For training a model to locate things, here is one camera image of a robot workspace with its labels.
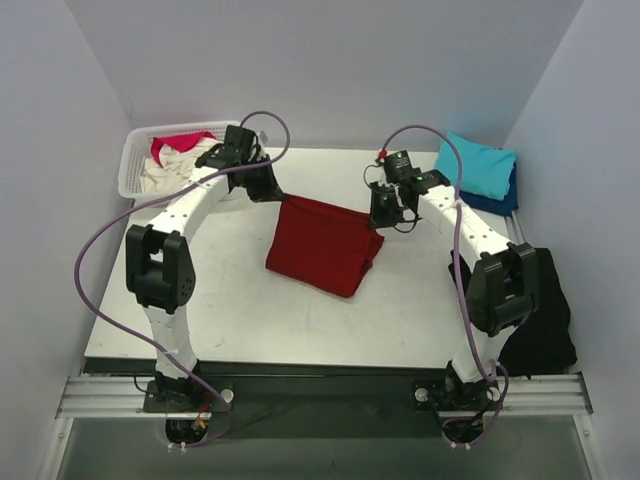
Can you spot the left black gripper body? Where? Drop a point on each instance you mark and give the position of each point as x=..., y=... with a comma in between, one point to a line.
x=263, y=185

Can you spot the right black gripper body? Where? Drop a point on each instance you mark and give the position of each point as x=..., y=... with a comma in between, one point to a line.
x=382, y=211

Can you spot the dark red t-shirt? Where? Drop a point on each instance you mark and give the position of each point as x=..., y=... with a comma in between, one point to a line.
x=326, y=246

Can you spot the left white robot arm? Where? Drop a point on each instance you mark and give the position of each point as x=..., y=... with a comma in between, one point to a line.
x=159, y=267

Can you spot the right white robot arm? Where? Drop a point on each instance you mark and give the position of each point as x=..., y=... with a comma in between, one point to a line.
x=471, y=236

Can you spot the bright red t-shirt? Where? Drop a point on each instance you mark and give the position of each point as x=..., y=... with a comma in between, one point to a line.
x=181, y=143

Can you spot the cream white t-shirt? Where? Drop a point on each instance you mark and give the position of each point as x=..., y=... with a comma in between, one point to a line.
x=174, y=169

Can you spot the dark blue folded t-shirt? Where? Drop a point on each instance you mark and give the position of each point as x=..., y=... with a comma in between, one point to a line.
x=503, y=207

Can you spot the turquoise folded t-shirt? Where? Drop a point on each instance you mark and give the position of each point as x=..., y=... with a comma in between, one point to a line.
x=486, y=171

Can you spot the white plastic basket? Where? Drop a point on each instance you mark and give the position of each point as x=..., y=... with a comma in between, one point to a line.
x=137, y=148

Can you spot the black t-shirt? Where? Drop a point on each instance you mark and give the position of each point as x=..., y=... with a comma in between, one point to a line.
x=545, y=325

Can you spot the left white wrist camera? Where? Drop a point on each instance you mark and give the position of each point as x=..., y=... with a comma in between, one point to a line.
x=263, y=137

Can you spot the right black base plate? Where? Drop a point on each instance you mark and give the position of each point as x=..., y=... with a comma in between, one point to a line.
x=444, y=395

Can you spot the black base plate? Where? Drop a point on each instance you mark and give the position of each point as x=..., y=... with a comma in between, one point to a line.
x=444, y=395
x=173, y=396

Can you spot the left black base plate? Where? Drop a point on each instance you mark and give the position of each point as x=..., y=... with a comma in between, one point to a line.
x=173, y=396

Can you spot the aluminium rail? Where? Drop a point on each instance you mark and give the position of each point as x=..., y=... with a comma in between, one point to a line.
x=118, y=397

